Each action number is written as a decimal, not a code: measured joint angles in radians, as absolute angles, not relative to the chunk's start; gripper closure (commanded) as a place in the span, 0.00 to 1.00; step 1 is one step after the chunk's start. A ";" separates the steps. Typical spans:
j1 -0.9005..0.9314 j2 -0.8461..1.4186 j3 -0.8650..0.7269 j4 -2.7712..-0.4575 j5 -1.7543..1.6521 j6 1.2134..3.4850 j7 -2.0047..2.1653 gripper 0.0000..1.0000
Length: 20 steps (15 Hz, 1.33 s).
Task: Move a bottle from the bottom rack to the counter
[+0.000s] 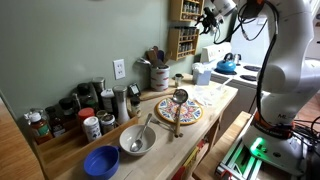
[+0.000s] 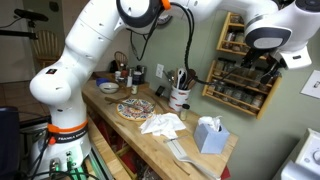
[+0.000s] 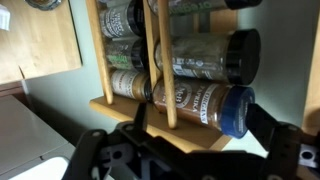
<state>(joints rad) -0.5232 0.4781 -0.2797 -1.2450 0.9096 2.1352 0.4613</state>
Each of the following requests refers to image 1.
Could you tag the tall jar silver lid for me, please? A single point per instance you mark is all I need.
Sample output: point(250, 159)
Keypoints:
point(98, 86)

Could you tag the white red utensil crock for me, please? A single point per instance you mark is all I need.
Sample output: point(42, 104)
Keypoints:
point(160, 78)

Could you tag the white ceramic bowl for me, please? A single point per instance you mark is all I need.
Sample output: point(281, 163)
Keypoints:
point(130, 138)

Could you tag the blue utensil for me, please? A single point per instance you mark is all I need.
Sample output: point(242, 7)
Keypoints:
point(160, 56)

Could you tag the wooden spice tray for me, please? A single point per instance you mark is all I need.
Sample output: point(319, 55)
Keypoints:
point(66, 151)

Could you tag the dark jar black lid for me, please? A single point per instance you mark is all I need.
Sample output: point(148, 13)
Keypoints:
point(68, 110)

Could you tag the white tissue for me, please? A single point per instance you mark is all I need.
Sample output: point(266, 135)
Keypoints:
point(199, 66)

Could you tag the light blue tissue box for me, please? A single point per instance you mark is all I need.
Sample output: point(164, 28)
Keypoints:
point(202, 78)

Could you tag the small wooden spice rack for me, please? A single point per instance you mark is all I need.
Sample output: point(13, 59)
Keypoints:
point(175, 10)

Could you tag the black stove burner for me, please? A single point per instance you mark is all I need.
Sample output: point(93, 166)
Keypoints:
point(248, 78)
point(251, 68)

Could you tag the tall bottle black cap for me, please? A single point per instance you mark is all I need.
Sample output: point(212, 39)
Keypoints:
point(83, 91)

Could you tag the white spice shaker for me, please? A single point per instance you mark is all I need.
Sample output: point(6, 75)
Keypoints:
point(92, 130)

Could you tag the white lid spice container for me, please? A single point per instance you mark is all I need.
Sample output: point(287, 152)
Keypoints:
point(107, 100)

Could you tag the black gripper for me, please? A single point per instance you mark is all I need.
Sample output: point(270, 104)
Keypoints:
point(211, 16)

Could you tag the light wooden spatula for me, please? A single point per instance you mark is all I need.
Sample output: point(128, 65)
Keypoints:
point(152, 58)

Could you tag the colourful patterned plate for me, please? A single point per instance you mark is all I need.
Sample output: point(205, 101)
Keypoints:
point(186, 113)

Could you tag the small shaker jar black lid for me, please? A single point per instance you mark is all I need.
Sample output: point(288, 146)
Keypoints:
point(179, 81)

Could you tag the white wall outlet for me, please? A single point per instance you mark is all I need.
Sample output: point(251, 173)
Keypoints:
point(119, 69)

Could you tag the small jar metal lid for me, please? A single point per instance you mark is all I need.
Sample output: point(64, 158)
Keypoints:
point(108, 124)

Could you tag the black kitchen timer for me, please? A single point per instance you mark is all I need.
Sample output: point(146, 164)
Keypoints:
point(134, 90)

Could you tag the crumpled white cloth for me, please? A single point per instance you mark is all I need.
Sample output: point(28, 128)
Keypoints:
point(206, 95)

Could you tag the white stove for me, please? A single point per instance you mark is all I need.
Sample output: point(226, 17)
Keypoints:
point(236, 96)

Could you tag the blue kettle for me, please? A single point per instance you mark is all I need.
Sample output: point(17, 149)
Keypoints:
point(226, 66)

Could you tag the large wooden spice rack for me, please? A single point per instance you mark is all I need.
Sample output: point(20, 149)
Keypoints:
point(172, 43)

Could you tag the silver metal pot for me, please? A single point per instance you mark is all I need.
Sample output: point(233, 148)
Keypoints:
point(237, 59)

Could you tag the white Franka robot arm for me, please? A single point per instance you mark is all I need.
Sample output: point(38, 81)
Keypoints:
point(293, 76)

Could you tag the small bottle yellow label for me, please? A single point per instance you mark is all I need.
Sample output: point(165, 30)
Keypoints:
point(135, 106)

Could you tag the brown wooden spoon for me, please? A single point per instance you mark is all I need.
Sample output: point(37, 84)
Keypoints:
point(167, 57)

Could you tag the metal fork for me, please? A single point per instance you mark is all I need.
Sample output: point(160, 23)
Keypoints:
point(161, 123)

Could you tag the red lid spice jar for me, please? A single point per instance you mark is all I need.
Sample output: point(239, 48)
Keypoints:
point(86, 113)

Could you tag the white refrigerator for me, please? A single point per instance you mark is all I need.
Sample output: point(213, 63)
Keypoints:
point(250, 50)

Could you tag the dark sauce bottle white label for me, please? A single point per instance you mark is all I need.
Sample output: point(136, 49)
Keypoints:
point(56, 123)

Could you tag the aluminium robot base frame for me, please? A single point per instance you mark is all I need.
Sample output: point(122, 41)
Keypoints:
point(238, 163)

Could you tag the steel pepper mill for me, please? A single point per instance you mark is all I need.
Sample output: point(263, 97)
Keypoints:
point(121, 103)

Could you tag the white plastic spatula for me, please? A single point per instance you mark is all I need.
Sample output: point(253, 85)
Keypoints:
point(224, 84)

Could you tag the hot sauce bottle white cap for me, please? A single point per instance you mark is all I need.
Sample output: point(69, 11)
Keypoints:
point(40, 130)

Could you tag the red yellow package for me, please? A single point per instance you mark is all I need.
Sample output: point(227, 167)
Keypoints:
point(190, 163)

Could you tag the silver metal utensil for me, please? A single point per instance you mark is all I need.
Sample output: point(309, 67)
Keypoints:
point(144, 61)

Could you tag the blue plastic bowl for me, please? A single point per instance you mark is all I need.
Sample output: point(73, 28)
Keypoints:
point(101, 163)

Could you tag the metal spoon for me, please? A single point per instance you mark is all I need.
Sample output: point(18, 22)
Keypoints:
point(136, 145)

